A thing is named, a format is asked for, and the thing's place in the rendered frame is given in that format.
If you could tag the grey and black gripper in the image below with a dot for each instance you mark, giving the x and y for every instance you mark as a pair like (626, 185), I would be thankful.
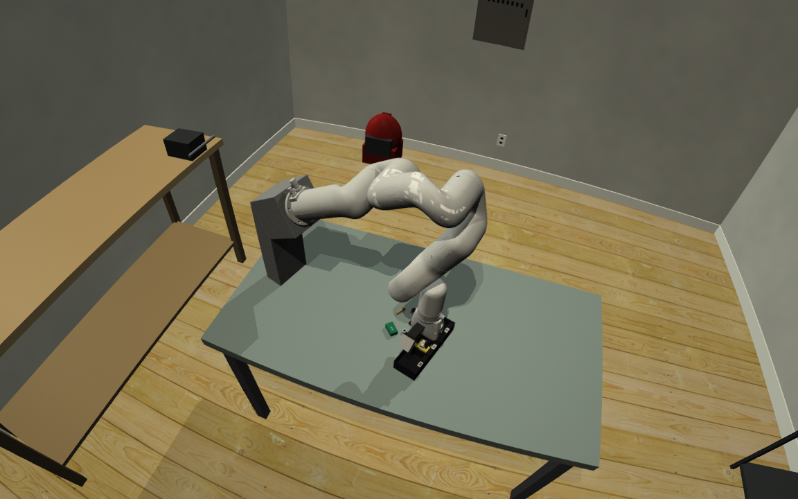
(431, 330)

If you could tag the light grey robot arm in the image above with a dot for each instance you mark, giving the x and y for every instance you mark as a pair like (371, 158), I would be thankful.
(390, 187)

